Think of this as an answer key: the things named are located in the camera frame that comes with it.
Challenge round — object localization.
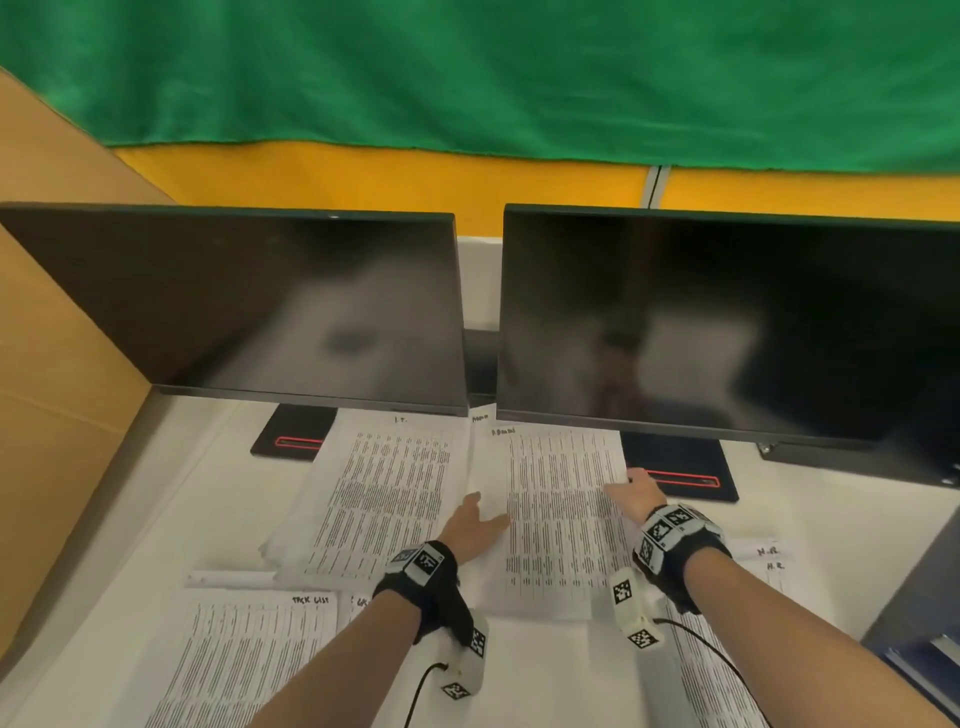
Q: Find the black wrist strap with markers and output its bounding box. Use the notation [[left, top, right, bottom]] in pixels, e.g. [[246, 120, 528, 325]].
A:
[[631, 503, 734, 616], [372, 540, 475, 648]]

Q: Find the black computer monitor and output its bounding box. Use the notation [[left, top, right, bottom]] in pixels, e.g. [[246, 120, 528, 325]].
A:
[[495, 203, 960, 490], [0, 202, 471, 418]]

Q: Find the black left wrist strap with markers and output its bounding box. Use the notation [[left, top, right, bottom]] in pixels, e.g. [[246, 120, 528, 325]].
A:
[[372, 540, 475, 648]]

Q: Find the brown cardboard panel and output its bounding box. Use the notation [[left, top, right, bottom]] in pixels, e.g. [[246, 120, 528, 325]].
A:
[[0, 67, 177, 661]]

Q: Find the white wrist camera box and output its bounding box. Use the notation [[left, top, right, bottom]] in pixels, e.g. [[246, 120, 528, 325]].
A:
[[610, 567, 666, 653], [438, 613, 491, 703]]

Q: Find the person's right forearm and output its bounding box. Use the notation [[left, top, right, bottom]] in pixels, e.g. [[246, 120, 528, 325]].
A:
[[681, 553, 935, 728]]

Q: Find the white partition board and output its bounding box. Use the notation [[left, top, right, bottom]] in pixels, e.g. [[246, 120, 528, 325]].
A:
[[456, 235, 505, 333]]

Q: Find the person's left hand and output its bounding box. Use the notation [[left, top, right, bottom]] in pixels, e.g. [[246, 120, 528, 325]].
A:
[[437, 491, 513, 565]]

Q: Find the small partly covered paper sheet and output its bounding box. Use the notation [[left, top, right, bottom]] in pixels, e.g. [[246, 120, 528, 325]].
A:
[[336, 592, 378, 627]]

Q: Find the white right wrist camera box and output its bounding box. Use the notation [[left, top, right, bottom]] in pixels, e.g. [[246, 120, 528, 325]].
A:
[[610, 567, 666, 653]]

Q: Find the fanned printed paper stack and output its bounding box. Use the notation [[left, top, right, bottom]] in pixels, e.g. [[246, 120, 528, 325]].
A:
[[258, 408, 475, 595]]

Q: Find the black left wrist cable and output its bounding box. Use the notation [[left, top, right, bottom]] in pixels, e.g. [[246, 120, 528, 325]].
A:
[[402, 660, 451, 728]]

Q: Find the printed paper stack with table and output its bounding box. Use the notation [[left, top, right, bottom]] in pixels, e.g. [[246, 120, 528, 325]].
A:
[[466, 411, 643, 624]]

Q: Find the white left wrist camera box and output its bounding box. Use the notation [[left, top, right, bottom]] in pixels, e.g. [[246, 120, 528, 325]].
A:
[[438, 613, 491, 703]]

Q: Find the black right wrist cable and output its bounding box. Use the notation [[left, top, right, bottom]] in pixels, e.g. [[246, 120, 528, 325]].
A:
[[651, 617, 774, 728]]

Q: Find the black monitor base red stripe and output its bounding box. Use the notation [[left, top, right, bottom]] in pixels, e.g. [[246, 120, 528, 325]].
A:
[[249, 402, 336, 461], [621, 432, 741, 504]]

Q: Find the green fabric curtain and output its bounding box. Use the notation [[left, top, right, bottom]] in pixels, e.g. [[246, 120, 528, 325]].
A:
[[0, 0, 960, 175]]

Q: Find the person's right hand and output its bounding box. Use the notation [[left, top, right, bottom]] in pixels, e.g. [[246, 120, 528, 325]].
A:
[[603, 468, 669, 526]]

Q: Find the printed task list sheet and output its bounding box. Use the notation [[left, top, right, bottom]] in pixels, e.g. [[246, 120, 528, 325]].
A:
[[141, 588, 340, 728]]

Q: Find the printed sheet with handwritten initials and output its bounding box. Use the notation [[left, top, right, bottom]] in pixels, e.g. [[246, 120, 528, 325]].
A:
[[658, 535, 790, 728]]

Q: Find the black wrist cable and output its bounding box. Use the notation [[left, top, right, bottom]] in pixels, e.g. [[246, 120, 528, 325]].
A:
[[651, 617, 774, 728], [402, 660, 451, 728]]

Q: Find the person's left forearm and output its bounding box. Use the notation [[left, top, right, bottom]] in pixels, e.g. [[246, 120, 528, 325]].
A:
[[247, 597, 423, 728]]

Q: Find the yellow partition panel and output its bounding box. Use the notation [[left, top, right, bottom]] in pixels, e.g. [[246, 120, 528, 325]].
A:
[[112, 142, 960, 238]]

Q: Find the grey partition post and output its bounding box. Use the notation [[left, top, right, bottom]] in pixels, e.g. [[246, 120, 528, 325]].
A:
[[640, 164, 672, 210]]

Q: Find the black right wrist strap with markers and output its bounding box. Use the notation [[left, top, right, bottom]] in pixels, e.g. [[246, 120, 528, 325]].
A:
[[631, 503, 734, 616]]

